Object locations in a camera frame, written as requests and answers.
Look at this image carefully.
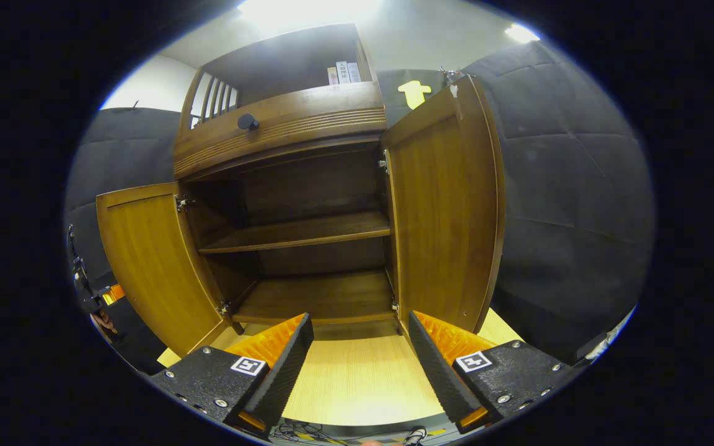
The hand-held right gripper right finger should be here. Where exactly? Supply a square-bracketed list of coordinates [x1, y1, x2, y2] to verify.
[408, 310, 581, 434]

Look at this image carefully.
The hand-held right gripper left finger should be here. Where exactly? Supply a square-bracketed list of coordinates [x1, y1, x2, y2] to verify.
[149, 312, 315, 437]

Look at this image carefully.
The wooden shoe cabinet door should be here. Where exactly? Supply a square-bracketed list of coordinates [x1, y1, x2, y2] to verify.
[96, 182, 229, 358]
[381, 75, 507, 336]

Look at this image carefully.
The wooden cabinet shelf board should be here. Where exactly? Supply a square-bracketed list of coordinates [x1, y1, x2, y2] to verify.
[198, 210, 392, 255]

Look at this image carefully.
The wooden cabinet drawer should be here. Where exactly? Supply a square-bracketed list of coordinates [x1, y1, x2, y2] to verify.
[173, 81, 389, 181]

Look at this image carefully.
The white object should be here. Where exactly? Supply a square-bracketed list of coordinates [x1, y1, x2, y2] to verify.
[584, 308, 635, 362]

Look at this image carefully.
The long ceiling light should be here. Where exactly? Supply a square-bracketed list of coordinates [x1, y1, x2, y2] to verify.
[237, 0, 385, 34]

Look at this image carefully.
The small ceiling light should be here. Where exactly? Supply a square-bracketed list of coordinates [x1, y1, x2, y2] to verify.
[504, 23, 541, 45]

